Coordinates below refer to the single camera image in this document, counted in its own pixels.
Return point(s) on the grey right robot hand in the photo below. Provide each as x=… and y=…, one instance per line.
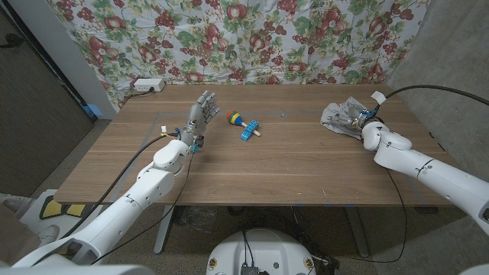
x=361, y=116

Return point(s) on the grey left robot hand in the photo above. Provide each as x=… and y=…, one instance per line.
x=198, y=116

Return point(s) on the grey shirt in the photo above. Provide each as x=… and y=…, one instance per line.
x=344, y=107

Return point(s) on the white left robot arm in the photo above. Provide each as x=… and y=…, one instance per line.
x=118, y=214

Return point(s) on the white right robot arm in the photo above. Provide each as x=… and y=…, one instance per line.
x=439, y=175

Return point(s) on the colourful striped wooden maraca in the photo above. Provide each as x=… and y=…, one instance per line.
x=232, y=116

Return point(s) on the blue toy building brick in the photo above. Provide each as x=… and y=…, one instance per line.
x=249, y=130

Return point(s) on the white power strip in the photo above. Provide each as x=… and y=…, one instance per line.
x=149, y=84

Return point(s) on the floral fruit print backdrop cloth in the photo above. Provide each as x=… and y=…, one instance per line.
x=248, y=38

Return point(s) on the blue tape piece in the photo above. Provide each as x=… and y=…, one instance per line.
x=92, y=110

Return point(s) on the grey metal table leg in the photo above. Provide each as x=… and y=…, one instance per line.
x=163, y=229
x=358, y=231

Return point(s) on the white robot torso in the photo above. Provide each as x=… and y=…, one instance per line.
x=263, y=248

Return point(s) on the dark door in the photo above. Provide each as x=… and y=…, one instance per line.
x=34, y=114

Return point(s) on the white yellow black floor machine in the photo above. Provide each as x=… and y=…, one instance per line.
x=53, y=208

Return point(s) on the person in brown trousers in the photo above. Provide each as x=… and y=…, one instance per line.
x=15, y=237

